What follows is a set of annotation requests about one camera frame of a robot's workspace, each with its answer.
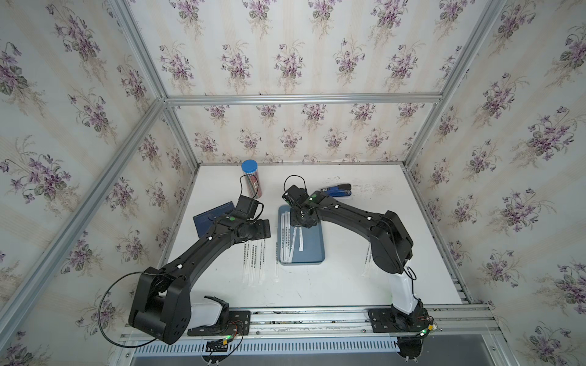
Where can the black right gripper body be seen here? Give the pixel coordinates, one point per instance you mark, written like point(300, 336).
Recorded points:
point(296, 219)

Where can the blue storage tray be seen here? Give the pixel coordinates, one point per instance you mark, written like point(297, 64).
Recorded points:
point(314, 251)

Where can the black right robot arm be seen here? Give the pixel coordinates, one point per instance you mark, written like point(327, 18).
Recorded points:
point(391, 246)

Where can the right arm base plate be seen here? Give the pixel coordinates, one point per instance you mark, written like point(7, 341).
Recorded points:
point(390, 319)

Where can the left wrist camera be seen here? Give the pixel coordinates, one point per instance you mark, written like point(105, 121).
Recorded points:
point(246, 208)

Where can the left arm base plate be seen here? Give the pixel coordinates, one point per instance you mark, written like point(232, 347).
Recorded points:
point(233, 323)

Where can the aluminium mounting rail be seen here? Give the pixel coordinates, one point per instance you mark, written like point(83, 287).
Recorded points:
point(349, 321)

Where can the blue stapler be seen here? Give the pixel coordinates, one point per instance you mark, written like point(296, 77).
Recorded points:
point(338, 191)

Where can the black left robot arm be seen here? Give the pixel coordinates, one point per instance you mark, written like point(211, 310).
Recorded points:
point(162, 304)

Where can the dark blue book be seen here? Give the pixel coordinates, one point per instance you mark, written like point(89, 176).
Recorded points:
point(204, 221)

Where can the clear tube of coloured pencils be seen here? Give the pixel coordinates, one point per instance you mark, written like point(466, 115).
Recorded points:
point(250, 169)

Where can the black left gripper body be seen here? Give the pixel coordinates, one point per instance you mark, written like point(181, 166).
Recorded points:
point(258, 230)

